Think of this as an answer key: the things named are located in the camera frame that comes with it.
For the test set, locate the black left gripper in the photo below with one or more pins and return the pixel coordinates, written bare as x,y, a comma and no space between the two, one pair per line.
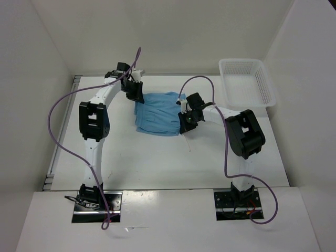
137,96

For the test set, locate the white perforated plastic basket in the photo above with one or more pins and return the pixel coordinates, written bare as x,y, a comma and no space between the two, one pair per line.
246,83

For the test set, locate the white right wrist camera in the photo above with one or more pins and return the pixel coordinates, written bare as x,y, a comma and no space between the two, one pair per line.
183,105

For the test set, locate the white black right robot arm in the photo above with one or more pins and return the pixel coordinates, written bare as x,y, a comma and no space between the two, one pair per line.
245,138

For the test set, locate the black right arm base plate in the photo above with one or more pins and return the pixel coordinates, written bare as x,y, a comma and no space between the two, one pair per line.
227,209

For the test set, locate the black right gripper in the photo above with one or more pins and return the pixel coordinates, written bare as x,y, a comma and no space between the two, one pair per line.
185,126

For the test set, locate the light blue shorts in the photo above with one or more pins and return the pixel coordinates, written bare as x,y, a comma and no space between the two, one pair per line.
158,115

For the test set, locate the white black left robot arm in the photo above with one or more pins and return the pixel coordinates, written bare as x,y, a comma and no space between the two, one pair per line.
94,126

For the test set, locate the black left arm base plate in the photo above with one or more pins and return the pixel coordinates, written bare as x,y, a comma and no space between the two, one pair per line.
85,212

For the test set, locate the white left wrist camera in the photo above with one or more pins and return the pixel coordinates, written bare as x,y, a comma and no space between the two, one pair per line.
137,74

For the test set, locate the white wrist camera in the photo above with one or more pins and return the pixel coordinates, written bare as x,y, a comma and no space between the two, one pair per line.
137,74
183,105

